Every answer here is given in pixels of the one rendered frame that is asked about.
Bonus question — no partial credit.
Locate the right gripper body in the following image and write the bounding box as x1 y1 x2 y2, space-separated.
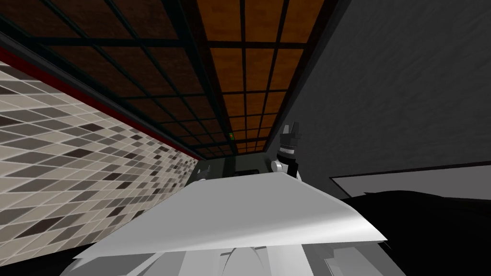
280 131 302 147

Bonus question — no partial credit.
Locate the orange brown gridded door leaf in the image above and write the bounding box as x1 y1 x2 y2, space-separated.
196 0 327 155

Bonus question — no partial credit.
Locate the dark brown gridded door leaf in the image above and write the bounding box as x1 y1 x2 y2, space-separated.
0 0 234 158

